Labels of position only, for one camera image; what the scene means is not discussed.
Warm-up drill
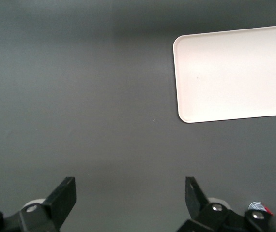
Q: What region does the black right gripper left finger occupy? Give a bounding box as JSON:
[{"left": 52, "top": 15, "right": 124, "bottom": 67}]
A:
[{"left": 0, "top": 177, "right": 77, "bottom": 232}]

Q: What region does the white rectangular plastic tray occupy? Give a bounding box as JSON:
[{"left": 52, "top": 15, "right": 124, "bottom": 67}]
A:
[{"left": 173, "top": 24, "right": 276, "bottom": 124}]

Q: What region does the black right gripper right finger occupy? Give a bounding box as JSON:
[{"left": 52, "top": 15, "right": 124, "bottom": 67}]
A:
[{"left": 176, "top": 176, "right": 274, "bottom": 232}]

